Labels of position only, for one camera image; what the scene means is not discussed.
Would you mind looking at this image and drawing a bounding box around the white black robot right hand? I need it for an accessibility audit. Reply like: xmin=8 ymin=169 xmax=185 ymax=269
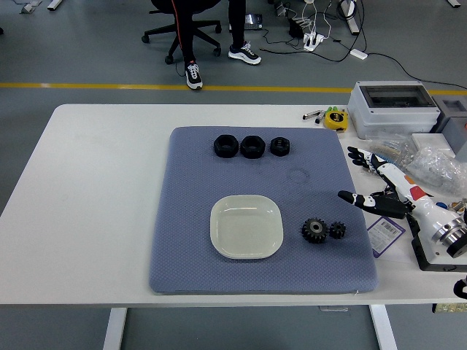
xmin=337 ymin=145 xmax=459 ymax=238

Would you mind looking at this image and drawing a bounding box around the small black gear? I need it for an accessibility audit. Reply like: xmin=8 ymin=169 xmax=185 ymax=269
xmin=328 ymin=221 xmax=347 ymax=241

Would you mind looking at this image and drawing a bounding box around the large black gear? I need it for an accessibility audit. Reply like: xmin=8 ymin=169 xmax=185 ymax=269
xmin=301 ymin=217 xmax=331 ymax=245

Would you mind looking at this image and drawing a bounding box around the small black hex nut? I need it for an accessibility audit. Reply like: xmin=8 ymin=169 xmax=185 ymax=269
xmin=270 ymin=136 xmax=292 ymax=158

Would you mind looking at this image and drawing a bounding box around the large black hex nut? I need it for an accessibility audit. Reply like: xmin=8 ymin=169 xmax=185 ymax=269
xmin=239 ymin=135 xmax=266 ymax=160
xmin=213 ymin=134 xmax=240 ymax=159

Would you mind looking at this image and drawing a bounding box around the bag of blue resistors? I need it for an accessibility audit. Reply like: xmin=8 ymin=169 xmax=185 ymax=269
xmin=364 ymin=133 xmax=419 ymax=179

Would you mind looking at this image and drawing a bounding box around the clear bag of small parts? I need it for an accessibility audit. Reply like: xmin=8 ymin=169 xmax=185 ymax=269
xmin=406 ymin=145 xmax=467 ymax=198

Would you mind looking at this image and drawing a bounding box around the purple white barcode card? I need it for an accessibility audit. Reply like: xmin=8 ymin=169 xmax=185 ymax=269
xmin=366 ymin=215 xmax=406 ymax=259

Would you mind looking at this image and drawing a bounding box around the grey device with red button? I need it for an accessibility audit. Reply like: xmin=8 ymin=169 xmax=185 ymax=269
xmin=432 ymin=97 xmax=467 ymax=161

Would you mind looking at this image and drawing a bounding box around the yellow tape measure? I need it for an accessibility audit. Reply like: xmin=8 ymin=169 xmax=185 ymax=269
xmin=323 ymin=110 xmax=350 ymax=132

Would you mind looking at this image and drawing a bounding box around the white table leg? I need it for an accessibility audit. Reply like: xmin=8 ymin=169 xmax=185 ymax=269
xmin=101 ymin=308 xmax=128 ymax=350
xmin=368 ymin=304 xmax=398 ymax=350

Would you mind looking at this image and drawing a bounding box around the white square plate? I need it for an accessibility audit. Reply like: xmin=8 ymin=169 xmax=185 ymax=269
xmin=209 ymin=194 xmax=285 ymax=260

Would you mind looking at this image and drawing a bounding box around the white power strip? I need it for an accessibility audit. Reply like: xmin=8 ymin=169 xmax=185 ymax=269
xmin=303 ymin=32 xmax=325 ymax=52

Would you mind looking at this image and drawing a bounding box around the white desk leg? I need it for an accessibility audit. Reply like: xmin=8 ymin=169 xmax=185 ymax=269
xmin=337 ymin=0 xmax=362 ymax=36

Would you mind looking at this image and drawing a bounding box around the black power brick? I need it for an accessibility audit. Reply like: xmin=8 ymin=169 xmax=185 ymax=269
xmin=288 ymin=17 xmax=304 ymax=38

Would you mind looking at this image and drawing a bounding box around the blue-grey quilted mat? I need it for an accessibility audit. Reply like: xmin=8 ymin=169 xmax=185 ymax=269
xmin=148 ymin=125 xmax=379 ymax=295

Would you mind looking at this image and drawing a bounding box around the black desk phone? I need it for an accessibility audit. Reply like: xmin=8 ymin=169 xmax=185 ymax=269
xmin=243 ymin=13 xmax=264 ymax=31

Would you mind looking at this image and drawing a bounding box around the black office chair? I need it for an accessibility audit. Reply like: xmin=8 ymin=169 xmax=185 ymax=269
xmin=141 ymin=0 xmax=223 ymax=66

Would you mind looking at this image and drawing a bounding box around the person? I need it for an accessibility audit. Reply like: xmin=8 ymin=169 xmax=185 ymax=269
xmin=169 ymin=0 xmax=263 ymax=91

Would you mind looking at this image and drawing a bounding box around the grey electrical enclosure box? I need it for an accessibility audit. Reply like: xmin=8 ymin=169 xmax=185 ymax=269
xmin=346 ymin=80 xmax=441 ymax=140

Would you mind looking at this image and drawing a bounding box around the grey metal bracket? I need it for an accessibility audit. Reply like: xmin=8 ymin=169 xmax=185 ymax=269
xmin=18 ymin=0 xmax=44 ymax=15

